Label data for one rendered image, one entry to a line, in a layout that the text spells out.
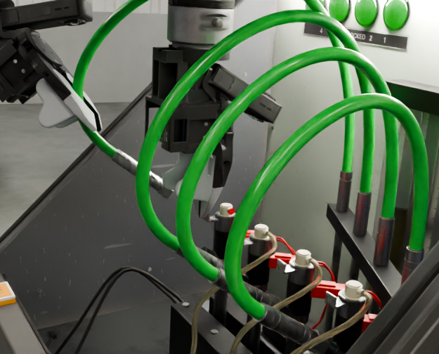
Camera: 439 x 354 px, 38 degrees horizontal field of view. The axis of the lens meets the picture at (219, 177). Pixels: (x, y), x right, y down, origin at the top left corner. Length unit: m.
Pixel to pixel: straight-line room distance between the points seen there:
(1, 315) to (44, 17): 0.41
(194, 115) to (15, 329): 0.39
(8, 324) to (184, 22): 0.48
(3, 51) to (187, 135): 0.27
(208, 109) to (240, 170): 0.49
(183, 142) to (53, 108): 0.20
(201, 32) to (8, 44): 0.27
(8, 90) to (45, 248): 0.33
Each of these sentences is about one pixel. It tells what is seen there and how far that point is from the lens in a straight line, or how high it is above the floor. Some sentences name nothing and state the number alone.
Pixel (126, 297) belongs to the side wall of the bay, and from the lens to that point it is 1.18.
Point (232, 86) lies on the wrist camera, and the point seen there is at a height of 1.29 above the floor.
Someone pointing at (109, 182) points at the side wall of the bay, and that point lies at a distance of 1.08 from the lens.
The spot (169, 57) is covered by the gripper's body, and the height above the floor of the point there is 1.33.
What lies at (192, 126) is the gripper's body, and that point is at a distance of 0.72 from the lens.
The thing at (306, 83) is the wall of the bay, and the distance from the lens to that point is 1.11.
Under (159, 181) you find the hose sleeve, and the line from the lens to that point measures 0.86.
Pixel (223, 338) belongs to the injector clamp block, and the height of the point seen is 0.98.
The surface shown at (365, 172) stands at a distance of 0.83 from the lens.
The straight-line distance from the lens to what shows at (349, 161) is 0.91.
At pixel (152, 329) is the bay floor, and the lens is 1.12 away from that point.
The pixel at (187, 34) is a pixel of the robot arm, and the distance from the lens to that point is 0.71.
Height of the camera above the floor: 1.41
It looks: 17 degrees down
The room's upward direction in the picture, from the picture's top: 3 degrees clockwise
